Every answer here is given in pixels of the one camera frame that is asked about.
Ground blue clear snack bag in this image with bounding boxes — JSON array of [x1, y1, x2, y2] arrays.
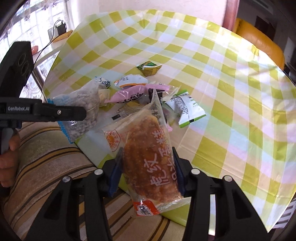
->
[[48, 79, 105, 143]]

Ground brown cake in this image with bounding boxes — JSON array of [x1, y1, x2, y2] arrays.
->
[[102, 90, 189, 216]]

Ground pink snack bar wrapper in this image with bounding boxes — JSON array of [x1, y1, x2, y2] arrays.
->
[[105, 84, 170, 103]]

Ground white orange snack packet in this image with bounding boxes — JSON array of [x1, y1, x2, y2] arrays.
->
[[114, 74, 149, 89]]

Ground person's left hand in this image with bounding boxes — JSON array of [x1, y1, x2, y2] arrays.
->
[[0, 131, 21, 188]]

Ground black power adapter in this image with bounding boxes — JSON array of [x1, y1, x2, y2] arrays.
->
[[56, 21, 67, 36]]

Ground round biscuit in clear bag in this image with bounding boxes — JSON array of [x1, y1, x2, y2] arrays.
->
[[98, 89, 110, 107]]

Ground white green snack packet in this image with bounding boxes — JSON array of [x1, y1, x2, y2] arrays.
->
[[165, 91, 206, 128]]

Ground small blue white packet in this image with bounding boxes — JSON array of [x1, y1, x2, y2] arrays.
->
[[94, 77, 111, 89]]

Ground green yellow snack packet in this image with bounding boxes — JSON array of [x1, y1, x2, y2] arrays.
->
[[137, 61, 162, 77]]

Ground orange leather chair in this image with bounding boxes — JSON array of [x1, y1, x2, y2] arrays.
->
[[233, 18, 285, 70]]

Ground black cable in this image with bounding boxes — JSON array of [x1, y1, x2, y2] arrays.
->
[[32, 19, 63, 70]]

